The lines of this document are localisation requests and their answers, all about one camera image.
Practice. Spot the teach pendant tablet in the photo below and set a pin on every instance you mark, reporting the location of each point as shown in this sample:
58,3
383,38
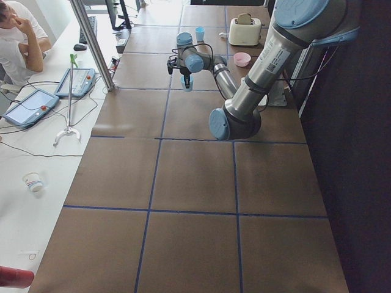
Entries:
31,109
82,81

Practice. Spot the black monitor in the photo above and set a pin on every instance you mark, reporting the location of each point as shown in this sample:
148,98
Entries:
118,15

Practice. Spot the far teach pendant tablet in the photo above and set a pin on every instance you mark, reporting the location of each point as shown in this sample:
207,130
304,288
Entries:
82,81

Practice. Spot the black computer mouse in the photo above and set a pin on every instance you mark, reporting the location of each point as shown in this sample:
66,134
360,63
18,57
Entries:
79,47

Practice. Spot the seated person white shirt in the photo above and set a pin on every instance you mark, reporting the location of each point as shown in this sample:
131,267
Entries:
24,43

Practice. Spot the red cylinder object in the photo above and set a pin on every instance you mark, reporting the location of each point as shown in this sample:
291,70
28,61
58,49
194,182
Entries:
16,278

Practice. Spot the cream toaster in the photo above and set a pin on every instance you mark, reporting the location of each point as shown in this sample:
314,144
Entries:
244,34

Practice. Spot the aluminium frame post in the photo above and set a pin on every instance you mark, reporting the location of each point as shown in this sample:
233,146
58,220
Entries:
81,16

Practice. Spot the light blue standing cup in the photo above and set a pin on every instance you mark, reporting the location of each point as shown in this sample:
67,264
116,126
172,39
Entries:
199,34

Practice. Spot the pink bowl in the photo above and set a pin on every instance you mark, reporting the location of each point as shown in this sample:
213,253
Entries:
241,59

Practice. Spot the near teach pendant tablet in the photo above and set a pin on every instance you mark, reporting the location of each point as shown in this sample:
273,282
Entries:
31,109

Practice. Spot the metal stand green clip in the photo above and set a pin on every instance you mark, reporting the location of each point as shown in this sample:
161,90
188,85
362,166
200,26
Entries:
69,130

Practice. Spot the white paper cup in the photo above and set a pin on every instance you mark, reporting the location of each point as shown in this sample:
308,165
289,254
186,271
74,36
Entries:
33,182

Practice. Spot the light blue cup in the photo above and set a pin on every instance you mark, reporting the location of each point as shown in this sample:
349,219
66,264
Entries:
199,34
189,89

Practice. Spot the toast slice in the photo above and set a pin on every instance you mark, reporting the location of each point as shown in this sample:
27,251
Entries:
244,19

